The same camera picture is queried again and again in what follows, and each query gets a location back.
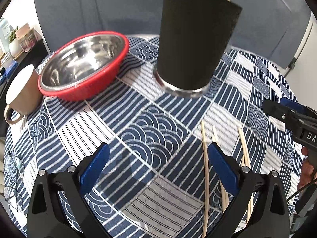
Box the black cylindrical utensil holder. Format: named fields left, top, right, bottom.
left=153, top=0, right=242, bottom=98

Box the small potted plant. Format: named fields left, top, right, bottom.
left=9, top=26, right=22, bottom=58

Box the red steel bowl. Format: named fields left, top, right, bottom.
left=38, top=31, right=130, bottom=101

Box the blue box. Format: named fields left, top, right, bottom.
left=0, top=60, right=18, bottom=85

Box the blue patterned tablecloth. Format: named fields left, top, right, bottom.
left=4, top=37, right=303, bottom=237

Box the person's right hand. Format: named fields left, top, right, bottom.
left=297, top=158, right=316, bottom=190

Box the grey fabric backdrop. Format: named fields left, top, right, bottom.
left=34, top=0, right=311, bottom=68

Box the pink candle jar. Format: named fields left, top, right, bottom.
left=15, top=23, right=41, bottom=53

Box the beige ceramic mug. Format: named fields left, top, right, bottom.
left=4, top=64, right=42, bottom=125

